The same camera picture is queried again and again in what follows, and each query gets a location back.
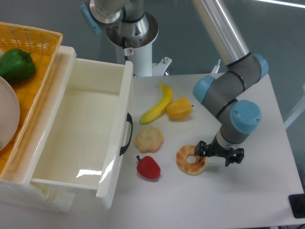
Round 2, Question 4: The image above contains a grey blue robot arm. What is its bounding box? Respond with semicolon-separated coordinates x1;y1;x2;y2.
81;0;269;165

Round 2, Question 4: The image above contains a glazed ring donut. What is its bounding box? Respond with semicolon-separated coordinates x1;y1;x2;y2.
176;145;208;176

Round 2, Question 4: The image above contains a white plastic drawer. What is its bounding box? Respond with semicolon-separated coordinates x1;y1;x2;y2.
32;59;133;209

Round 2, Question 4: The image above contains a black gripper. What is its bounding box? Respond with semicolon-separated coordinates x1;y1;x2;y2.
194;141;244;167

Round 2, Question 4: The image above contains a black drawer handle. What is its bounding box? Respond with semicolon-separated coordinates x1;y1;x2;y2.
119;113;133;156

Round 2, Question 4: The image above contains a green toy bell pepper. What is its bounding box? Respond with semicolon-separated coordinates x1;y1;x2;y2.
0;48;36;84

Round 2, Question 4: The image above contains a white drawer cabinet frame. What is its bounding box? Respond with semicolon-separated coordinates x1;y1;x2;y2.
0;46;76;212

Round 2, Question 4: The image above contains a black device at table edge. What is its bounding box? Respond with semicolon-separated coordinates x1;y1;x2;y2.
288;193;305;219

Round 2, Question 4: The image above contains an orange yellow toy pepper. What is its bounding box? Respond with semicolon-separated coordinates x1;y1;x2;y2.
166;97;193;120

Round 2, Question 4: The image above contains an orange woven basket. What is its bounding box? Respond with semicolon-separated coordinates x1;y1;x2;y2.
0;22;63;177

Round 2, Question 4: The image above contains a yellow toy banana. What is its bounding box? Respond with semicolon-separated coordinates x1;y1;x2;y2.
139;82;173;125

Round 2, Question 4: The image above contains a round cream bread bun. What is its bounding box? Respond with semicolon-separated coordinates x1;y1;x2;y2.
134;126;164;153

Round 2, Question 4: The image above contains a red toy bell pepper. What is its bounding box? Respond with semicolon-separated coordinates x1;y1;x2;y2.
136;155;161;182

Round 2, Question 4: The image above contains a beige round plate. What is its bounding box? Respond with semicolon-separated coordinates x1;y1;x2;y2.
0;77;20;150

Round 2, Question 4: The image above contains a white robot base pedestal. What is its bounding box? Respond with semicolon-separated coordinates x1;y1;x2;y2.
106;12;172;77

